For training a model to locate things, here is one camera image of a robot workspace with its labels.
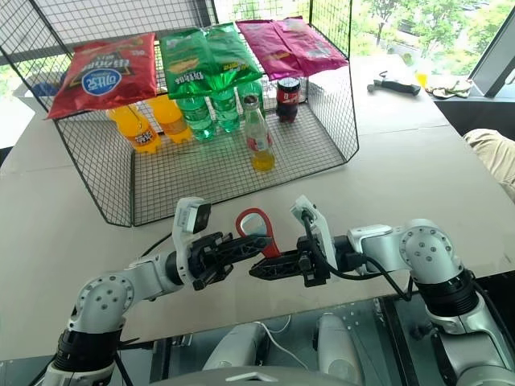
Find black monitor panel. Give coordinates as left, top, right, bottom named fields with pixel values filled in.
left=468, top=14, right=515, bottom=98

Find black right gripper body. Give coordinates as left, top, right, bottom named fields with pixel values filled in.
left=295, top=236, right=332, bottom=289

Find orange soda plastic bottle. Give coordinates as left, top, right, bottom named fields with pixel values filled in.
left=106, top=102, right=163, bottom=156
left=146, top=93, right=191, bottom=146

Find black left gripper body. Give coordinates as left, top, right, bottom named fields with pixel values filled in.
left=188, top=232, right=236, bottom=292

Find magenta chip bag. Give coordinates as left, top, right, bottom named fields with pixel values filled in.
left=234, top=17, right=307, bottom=82
left=272, top=16, right=351, bottom=76

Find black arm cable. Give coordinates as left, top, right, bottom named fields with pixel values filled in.
left=299, top=208, right=416, bottom=302
left=138, top=234, right=175, bottom=259

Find white cable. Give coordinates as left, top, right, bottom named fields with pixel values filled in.
left=256, top=314, right=319, bottom=372

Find silver rounded robot leg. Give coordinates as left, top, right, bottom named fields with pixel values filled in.
left=315, top=312, right=364, bottom=386
left=200, top=322, right=270, bottom=374

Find person's leg in beige trousers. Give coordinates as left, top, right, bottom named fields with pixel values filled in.
left=462, top=128, right=515, bottom=199

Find green chip bag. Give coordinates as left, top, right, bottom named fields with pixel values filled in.
left=204, top=23, right=265, bottom=88
left=159, top=27, right=215, bottom=101

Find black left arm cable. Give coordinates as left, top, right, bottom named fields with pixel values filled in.
left=138, top=234, right=175, bottom=259

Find green soda plastic bottle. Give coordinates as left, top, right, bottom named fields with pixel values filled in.
left=176, top=94, right=217, bottom=142
left=236, top=78, right=267, bottom=118
left=210, top=86, right=243, bottom=134

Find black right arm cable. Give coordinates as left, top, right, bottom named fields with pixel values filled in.
left=299, top=208, right=416, bottom=302

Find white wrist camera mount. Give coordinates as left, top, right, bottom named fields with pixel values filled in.
left=171, top=196, right=212, bottom=283
left=289, top=195, right=340, bottom=279

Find black wire mesh rack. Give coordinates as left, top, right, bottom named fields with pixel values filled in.
left=0, top=0, right=361, bottom=228

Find dark cola plastic bottle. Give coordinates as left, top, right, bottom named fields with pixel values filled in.
left=274, top=76, right=303, bottom=123

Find grey robot torso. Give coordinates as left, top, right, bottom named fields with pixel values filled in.
left=147, top=364, right=323, bottom=386

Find white box with blue item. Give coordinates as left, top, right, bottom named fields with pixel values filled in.
left=10, top=71, right=70, bottom=118

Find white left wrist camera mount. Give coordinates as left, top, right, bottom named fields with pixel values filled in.
left=171, top=196, right=212, bottom=283

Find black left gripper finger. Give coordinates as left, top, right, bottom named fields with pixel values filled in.
left=225, top=236, right=275, bottom=253
left=225, top=246, right=267, bottom=267

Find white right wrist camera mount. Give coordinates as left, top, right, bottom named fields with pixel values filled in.
left=289, top=195, right=340, bottom=279

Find black handled hammer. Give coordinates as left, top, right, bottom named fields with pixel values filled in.
left=366, top=71, right=422, bottom=97

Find glass bottle with yellow drink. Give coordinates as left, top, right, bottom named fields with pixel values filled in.
left=241, top=93, right=277, bottom=174

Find red chip bag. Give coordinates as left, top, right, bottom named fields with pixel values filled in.
left=45, top=32, right=159, bottom=121

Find pale work gloves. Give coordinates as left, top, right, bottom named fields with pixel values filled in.
left=425, top=79, right=475, bottom=100

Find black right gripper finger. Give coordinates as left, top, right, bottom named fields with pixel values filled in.
left=258, top=249, right=303, bottom=269
left=248, top=263, right=305, bottom=282

